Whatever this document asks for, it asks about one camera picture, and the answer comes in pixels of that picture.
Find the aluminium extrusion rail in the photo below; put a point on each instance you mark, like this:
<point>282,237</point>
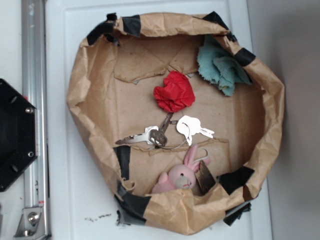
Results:
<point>34,87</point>

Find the red crumpled paper ball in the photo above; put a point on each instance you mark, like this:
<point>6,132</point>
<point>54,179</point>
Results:
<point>176,94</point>

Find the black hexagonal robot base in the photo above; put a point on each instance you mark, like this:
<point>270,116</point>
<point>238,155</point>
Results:
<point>17,135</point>

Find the white plastic key tag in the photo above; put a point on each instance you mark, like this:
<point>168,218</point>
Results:
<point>189,126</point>

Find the brown paper bag bin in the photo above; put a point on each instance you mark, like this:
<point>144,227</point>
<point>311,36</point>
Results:
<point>111,96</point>

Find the bronze key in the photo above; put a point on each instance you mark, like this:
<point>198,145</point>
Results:
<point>166,122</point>

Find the light blue terry cloth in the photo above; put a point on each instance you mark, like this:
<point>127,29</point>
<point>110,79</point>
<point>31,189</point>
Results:
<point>219,68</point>

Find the silver key square head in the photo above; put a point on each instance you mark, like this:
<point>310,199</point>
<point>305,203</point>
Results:
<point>158,137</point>

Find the metal corner bracket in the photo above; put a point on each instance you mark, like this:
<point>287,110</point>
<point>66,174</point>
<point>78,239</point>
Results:
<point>32,225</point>

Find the brown cardboard scrap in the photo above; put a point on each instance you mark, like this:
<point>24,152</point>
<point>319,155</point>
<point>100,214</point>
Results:
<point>204,178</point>

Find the pink plush bunny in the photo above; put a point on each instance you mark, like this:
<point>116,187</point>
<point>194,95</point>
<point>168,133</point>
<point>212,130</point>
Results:
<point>181,176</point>

